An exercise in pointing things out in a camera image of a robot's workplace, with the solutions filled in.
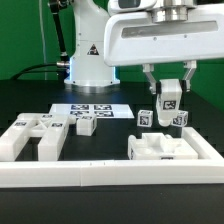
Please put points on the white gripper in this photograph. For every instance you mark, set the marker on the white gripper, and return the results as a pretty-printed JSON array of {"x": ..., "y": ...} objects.
[{"x": 134, "y": 39}]

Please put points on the white chair seat part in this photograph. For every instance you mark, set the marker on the white chair seat part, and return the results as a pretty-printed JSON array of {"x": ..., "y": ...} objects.
[{"x": 157, "y": 146}]

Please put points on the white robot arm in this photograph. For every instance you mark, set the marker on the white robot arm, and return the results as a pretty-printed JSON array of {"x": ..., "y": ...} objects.
[{"x": 87, "y": 65}]

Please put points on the small tagged cube right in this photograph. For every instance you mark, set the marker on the small tagged cube right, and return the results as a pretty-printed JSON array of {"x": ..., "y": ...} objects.
[{"x": 181, "y": 119}]

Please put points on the small tagged cube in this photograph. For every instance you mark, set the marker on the small tagged cube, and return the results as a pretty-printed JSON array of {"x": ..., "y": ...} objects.
[
  {"x": 145, "y": 118},
  {"x": 181, "y": 119}
]

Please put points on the small tagged cube left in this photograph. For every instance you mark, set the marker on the small tagged cube left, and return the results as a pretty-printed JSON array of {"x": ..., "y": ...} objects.
[{"x": 145, "y": 118}]

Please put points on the white U-shaped fence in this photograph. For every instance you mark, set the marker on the white U-shaped fence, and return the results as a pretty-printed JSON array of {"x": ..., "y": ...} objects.
[{"x": 207, "y": 168}]

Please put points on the white marker base plate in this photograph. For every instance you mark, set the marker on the white marker base plate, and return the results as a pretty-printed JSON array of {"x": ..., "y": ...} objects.
[{"x": 114, "y": 111}]

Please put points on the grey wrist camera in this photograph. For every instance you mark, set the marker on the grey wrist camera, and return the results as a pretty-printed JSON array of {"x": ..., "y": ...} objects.
[{"x": 120, "y": 6}]

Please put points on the white chair back frame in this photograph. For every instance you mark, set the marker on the white chair back frame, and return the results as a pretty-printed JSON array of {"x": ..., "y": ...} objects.
[{"x": 51, "y": 129}]

